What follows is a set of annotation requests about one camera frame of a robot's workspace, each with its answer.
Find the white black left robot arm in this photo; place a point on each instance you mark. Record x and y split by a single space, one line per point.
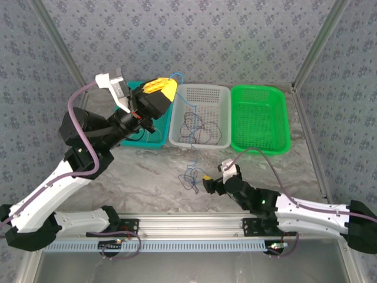
44 194

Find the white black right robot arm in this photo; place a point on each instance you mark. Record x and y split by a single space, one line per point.
309 213

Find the white plastic basket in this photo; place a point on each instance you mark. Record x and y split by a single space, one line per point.
203 97

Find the teal plastic basket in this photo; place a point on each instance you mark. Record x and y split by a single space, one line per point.
160 129

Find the small black controller board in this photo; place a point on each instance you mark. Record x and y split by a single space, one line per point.
277 247
109 245

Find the green plastic basket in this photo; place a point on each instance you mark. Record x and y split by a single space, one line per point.
259 118

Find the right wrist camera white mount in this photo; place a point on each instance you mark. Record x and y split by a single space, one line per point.
229 170

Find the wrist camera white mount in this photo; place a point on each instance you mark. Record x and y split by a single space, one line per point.
115 84
229 170

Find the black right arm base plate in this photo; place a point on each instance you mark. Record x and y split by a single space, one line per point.
250 227

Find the aluminium table side rail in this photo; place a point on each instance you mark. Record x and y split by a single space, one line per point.
83 98
309 135

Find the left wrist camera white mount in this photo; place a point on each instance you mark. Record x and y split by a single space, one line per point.
115 84

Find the aluminium mounting rail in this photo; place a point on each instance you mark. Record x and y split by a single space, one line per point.
188 225

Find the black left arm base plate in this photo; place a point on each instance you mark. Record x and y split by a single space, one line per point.
132 225

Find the aluminium frame post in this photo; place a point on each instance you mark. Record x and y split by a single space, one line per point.
319 44
60 44

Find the aluminium lower frame bar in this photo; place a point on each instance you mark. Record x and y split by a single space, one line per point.
352 268
29 266

